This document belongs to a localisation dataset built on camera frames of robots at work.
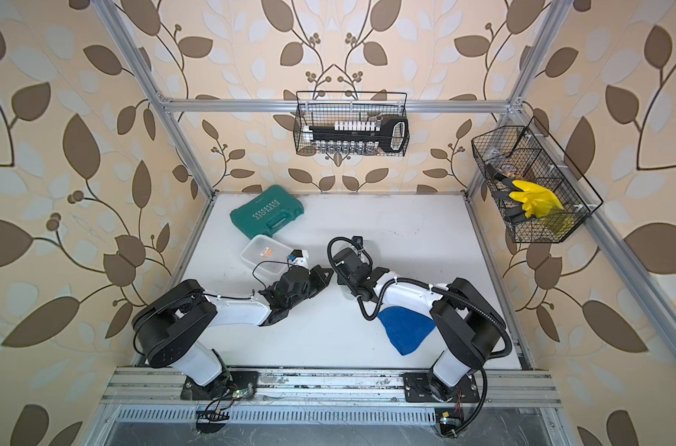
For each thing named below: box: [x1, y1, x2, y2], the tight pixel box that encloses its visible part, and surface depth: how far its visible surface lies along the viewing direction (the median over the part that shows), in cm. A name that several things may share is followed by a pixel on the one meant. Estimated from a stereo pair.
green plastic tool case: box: [229, 184, 304, 240], surface depth 111 cm
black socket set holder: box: [307, 116, 409, 154], surface depth 86 cm
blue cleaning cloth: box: [377, 305, 437, 356], surface depth 84 cm
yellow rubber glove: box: [508, 180, 565, 219], surface depth 68 cm
